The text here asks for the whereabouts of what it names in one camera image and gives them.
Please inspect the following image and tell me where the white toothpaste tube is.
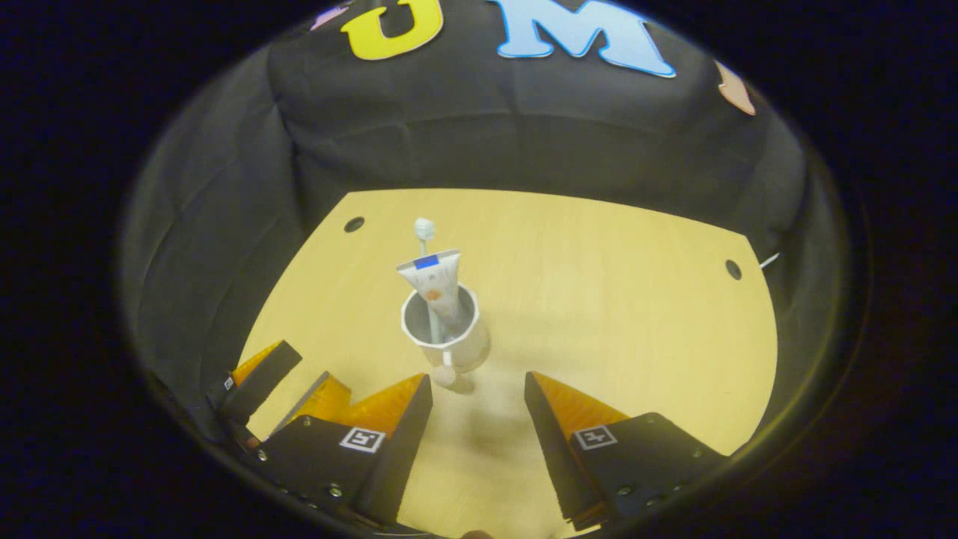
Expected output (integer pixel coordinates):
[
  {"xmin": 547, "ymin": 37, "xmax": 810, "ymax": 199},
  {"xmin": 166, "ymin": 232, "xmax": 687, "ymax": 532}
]
[{"xmin": 396, "ymin": 249, "xmax": 469, "ymax": 338}]

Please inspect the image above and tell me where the black backdrop cloth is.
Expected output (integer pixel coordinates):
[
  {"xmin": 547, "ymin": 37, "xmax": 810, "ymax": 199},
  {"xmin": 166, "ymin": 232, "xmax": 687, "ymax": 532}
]
[{"xmin": 120, "ymin": 0, "xmax": 850, "ymax": 450}]

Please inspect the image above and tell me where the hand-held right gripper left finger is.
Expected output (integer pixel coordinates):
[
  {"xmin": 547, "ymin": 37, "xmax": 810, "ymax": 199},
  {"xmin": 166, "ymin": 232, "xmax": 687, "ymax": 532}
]
[{"xmin": 258, "ymin": 373, "xmax": 435, "ymax": 526}]

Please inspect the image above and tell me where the white toothbrush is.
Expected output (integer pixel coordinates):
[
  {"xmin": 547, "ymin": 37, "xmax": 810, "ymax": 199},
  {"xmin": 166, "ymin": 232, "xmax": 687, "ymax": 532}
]
[{"xmin": 414, "ymin": 217, "xmax": 442, "ymax": 345}]

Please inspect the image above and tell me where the white cup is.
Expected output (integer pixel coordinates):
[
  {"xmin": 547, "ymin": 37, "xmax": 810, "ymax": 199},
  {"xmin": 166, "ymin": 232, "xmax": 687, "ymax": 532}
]
[{"xmin": 400, "ymin": 283, "xmax": 492, "ymax": 389}]

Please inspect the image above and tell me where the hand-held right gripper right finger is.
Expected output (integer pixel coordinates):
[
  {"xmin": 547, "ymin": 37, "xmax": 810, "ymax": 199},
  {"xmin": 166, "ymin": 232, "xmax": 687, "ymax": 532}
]
[{"xmin": 524, "ymin": 371, "xmax": 728, "ymax": 529}]

